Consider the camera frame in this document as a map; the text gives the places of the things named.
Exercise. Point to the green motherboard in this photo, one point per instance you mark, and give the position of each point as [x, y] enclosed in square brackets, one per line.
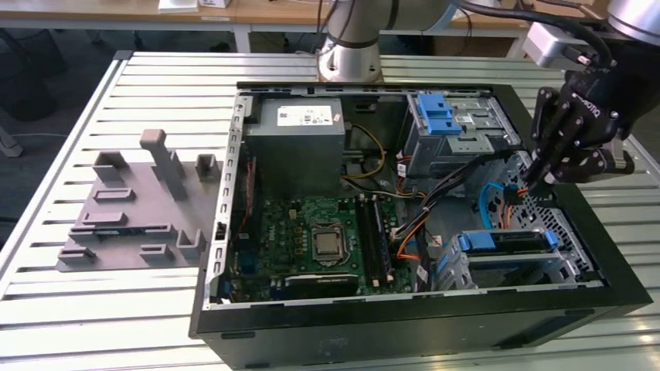
[329, 208]

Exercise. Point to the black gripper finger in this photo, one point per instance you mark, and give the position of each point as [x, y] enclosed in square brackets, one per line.
[582, 166]
[549, 123]

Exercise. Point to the CPU socket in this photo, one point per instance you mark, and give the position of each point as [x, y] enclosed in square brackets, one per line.
[310, 247]

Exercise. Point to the grey power supply unit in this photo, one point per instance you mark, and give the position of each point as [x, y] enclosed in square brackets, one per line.
[293, 162]

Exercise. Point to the metal disk bay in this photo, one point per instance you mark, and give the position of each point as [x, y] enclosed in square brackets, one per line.
[514, 263]

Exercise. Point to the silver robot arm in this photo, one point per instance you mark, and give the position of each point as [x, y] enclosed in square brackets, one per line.
[350, 58]

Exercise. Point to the metal drive cage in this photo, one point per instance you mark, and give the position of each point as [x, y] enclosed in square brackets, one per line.
[464, 145]

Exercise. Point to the silver CPU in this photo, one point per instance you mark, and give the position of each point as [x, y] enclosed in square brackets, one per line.
[326, 243]

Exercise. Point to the wooden desk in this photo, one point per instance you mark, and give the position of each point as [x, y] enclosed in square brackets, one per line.
[128, 17]

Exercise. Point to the grey parts rack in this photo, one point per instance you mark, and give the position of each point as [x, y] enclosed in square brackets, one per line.
[144, 216]

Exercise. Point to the blue plastic drive bracket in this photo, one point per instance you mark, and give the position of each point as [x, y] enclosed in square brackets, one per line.
[434, 116]

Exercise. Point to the small white box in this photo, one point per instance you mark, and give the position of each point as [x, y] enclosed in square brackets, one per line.
[213, 3]

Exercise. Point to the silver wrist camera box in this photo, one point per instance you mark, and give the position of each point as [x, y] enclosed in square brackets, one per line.
[546, 42]

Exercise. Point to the hard disk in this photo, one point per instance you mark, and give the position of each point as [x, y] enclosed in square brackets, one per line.
[478, 241]

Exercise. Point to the black RAM slot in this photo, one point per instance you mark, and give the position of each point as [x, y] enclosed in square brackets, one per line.
[372, 243]
[362, 239]

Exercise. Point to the black PC case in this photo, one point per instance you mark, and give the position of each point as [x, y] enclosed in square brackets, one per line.
[360, 340]

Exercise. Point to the black graphics card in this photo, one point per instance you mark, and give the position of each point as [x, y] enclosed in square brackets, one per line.
[318, 284]

